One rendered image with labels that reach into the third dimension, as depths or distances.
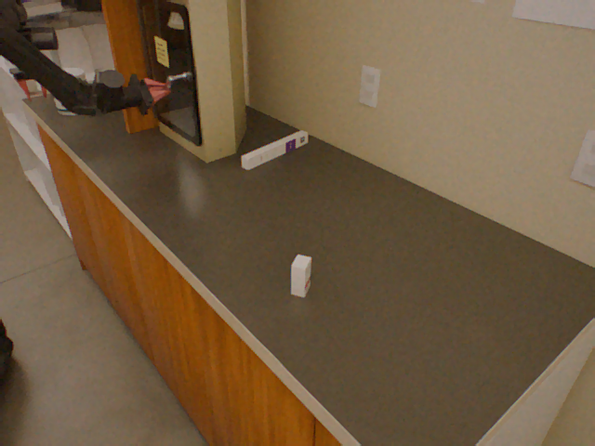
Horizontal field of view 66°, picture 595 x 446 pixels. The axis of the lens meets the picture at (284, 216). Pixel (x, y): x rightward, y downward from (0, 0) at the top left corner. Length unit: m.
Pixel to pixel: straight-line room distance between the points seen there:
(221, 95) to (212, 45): 0.14
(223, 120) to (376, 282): 0.72
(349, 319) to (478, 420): 0.27
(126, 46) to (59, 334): 1.33
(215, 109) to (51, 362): 1.35
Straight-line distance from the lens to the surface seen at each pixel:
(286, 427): 1.04
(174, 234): 1.14
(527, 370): 0.92
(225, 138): 1.47
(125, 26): 1.66
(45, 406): 2.13
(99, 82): 1.29
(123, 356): 2.18
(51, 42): 1.62
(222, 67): 1.40
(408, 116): 1.38
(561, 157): 1.19
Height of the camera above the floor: 1.59
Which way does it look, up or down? 33 degrees down
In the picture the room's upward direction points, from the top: straight up
